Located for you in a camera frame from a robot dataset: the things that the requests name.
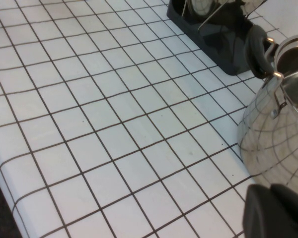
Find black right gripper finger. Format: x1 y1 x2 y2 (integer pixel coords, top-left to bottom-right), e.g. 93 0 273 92
242 183 298 238

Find stainless steel pot black handles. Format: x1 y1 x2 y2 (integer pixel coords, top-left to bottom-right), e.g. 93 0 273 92
237 24 298 191

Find white black-grid tablecloth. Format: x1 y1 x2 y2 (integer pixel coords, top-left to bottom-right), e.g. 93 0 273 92
0 0 298 238

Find black tray wire lid rack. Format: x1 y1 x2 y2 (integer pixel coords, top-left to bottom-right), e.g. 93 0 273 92
166 0 266 76

